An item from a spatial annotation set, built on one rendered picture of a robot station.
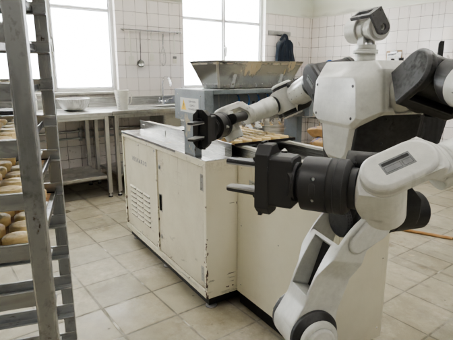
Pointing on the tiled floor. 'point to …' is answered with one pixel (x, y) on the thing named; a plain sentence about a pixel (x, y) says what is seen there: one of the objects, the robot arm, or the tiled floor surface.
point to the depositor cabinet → (184, 211)
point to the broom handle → (429, 234)
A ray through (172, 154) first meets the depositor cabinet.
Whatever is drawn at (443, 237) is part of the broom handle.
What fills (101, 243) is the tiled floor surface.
